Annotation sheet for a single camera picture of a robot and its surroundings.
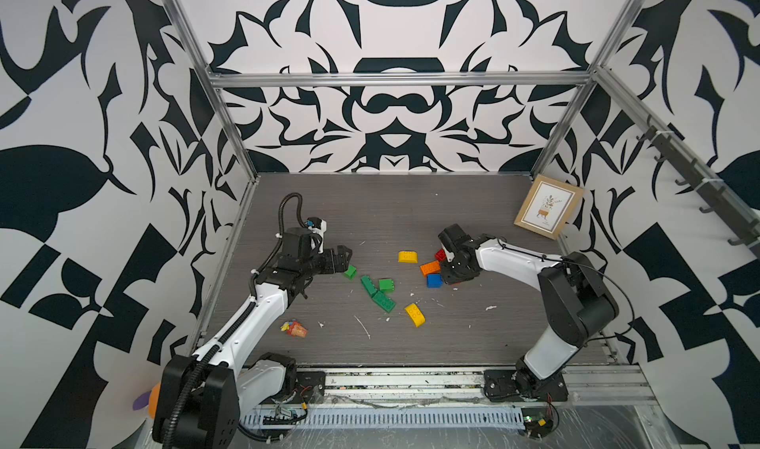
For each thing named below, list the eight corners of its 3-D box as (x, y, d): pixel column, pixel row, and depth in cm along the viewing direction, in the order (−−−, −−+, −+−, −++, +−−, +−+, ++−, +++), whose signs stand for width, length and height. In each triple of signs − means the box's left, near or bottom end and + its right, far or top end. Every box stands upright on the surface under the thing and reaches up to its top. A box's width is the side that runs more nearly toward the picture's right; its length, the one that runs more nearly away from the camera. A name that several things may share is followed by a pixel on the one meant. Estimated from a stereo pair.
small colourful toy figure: (282, 330, 84) (279, 327, 82) (289, 319, 86) (287, 316, 84) (302, 341, 82) (300, 338, 80) (309, 330, 84) (307, 327, 82)
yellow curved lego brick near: (416, 328, 86) (417, 325, 84) (404, 310, 89) (405, 307, 87) (426, 322, 87) (427, 319, 85) (414, 304, 90) (415, 301, 88)
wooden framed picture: (513, 223, 108) (529, 196, 96) (521, 201, 114) (537, 173, 103) (554, 240, 103) (576, 213, 92) (560, 216, 110) (582, 188, 98)
